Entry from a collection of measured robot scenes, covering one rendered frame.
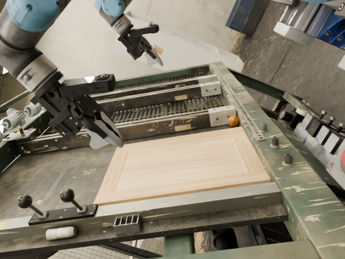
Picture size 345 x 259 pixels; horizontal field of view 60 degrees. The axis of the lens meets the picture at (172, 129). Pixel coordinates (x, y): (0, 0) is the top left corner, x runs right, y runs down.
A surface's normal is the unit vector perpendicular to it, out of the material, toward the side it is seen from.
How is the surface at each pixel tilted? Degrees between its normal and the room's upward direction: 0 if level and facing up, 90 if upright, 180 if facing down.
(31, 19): 106
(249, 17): 90
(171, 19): 90
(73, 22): 90
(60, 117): 90
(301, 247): 59
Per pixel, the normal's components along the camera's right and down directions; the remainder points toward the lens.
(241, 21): 0.00, 0.38
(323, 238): -0.17, -0.91
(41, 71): 0.46, -0.02
